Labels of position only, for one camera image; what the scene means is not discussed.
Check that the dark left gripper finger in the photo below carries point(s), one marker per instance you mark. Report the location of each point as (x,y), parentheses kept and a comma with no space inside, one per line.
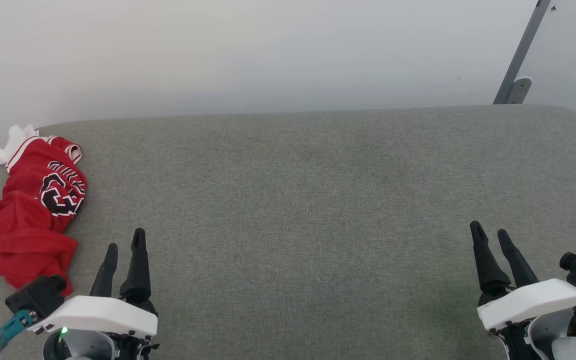
(138,275)
(105,275)

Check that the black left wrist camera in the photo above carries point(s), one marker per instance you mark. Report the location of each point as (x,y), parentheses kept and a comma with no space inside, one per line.
(35,297)

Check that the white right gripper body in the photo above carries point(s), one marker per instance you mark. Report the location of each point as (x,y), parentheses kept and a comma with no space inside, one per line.
(533,300)

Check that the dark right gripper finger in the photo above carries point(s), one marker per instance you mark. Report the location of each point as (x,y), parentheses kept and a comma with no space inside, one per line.
(518,267)
(488,272)

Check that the grey fabric sofa cushion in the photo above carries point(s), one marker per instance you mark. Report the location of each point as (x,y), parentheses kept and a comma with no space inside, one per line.
(298,210)

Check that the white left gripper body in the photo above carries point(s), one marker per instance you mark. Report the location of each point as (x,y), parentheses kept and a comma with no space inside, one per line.
(98,315)

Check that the red basketball jersey shirt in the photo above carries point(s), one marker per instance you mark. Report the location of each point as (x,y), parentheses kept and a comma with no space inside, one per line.
(28,220)

